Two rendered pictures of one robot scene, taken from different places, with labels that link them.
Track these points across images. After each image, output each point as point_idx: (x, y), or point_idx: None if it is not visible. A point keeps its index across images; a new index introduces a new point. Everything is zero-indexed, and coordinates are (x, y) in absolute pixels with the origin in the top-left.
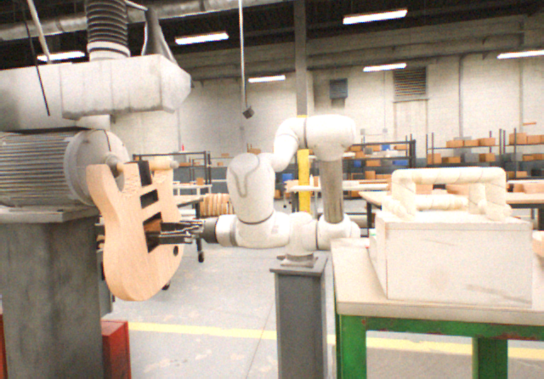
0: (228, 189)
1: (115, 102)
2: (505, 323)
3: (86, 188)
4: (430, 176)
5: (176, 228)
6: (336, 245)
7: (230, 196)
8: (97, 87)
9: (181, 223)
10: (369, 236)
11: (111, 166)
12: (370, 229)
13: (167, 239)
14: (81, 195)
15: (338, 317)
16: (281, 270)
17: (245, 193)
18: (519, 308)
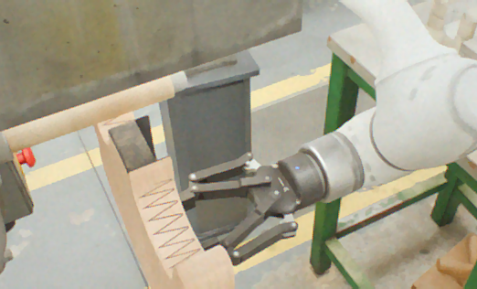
0: (427, 147)
1: (140, 49)
2: None
3: (0, 259)
4: None
5: (196, 198)
6: (365, 58)
7: (421, 155)
8: (54, 17)
9: (211, 187)
10: (461, 55)
11: None
12: (464, 42)
13: (253, 251)
14: None
15: None
16: (189, 89)
17: (471, 151)
18: None
